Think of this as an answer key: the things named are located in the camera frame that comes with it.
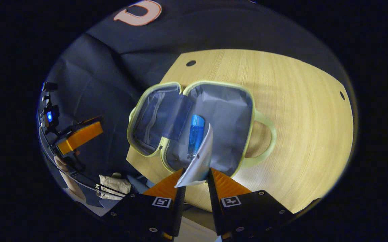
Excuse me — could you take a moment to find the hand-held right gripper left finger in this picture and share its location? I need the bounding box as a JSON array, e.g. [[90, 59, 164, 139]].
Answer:
[[105, 168, 186, 241]]

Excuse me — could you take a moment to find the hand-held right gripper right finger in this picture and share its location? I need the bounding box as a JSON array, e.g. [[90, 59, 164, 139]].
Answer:
[[207, 167, 295, 241]]

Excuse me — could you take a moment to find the blue translucent squeeze tube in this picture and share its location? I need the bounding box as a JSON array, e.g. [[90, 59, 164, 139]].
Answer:
[[175, 123, 213, 188]]

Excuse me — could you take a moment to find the blue skin care bottle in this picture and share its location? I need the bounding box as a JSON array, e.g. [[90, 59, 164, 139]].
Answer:
[[187, 115, 205, 160]]

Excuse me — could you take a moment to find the beige crumpled cloth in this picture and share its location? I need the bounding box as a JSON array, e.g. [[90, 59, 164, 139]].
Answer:
[[96, 173, 132, 201]]

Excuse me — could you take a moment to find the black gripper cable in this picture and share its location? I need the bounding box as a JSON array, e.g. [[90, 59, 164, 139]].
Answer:
[[39, 128, 129, 199]]

